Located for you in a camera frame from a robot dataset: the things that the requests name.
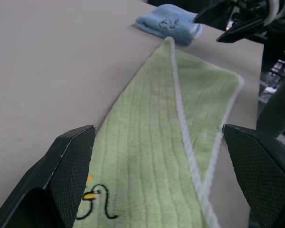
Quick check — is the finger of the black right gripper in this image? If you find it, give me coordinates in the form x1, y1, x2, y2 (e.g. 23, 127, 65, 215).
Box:
192, 0, 238, 24
216, 19, 268, 43

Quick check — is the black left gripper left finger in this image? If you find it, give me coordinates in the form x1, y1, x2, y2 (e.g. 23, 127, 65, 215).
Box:
0, 124, 96, 228

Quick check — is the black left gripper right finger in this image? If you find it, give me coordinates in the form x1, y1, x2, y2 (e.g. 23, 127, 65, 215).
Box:
222, 123, 285, 228

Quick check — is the green towel with duck embroidery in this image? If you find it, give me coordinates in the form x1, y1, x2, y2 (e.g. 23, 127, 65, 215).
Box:
73, 36, 245, 228

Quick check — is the folded blue towel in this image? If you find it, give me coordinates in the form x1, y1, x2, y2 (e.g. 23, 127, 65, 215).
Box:
134, 4, 203, 46

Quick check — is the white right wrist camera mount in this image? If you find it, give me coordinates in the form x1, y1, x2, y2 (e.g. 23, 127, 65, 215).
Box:
266, 0, 282, 23

